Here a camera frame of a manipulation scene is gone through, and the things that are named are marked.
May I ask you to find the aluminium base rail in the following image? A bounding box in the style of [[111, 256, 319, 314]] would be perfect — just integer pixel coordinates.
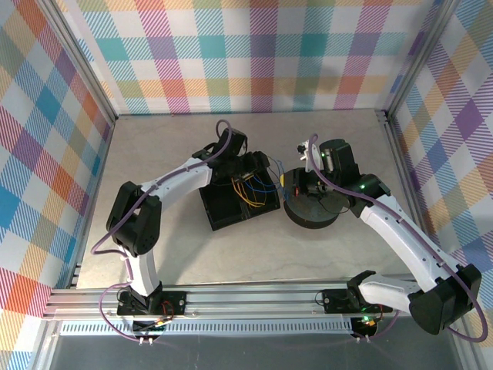
[[41, 274, 468, 321]]

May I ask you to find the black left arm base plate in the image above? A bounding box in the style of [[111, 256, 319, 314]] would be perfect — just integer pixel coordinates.
[[116, 290, 189, 316]]

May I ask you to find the white slotted cable duct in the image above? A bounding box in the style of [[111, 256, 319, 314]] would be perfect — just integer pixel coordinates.
[[59, 318, 356, 337]]

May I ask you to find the perforated cable spool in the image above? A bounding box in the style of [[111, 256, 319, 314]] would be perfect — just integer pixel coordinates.
[[283, 166, 350, 231]]

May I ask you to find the black controller board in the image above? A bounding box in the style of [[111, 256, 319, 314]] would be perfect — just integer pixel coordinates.
[[352, 314, 381, 337], [132, 314, 169, 337]]

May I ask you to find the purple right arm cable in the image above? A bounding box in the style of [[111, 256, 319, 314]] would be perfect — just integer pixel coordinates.
[[309, 133, 488, 344]]

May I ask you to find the aluminium frame post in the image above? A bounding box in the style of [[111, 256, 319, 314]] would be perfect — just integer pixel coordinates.
[[38, 0, 119, 124], [383, 0, 465, 124]]

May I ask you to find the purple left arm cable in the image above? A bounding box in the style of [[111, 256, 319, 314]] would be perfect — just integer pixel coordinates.
[[91, 119, 234, 342]]

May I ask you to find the black two-compartment tray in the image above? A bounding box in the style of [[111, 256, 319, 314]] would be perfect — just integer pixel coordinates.
[[198, 152, 281, 232]]

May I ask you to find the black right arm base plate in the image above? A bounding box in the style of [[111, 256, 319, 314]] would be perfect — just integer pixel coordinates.
[[321, 288, 394, 314]]

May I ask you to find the blue cable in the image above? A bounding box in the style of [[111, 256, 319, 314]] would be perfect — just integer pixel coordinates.
[[244, 156, 287, 198]]

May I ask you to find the aluminium table edge rail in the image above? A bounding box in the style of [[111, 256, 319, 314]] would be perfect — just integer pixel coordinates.
[[378, 109, 440, 240]]

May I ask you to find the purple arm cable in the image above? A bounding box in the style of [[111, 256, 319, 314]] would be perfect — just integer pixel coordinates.
[[91, 119, 234, 342], [309, 133, 488, 344]]

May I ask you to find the yellow cable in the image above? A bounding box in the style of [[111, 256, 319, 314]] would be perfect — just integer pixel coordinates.
[[230, 175, 267, 210]]

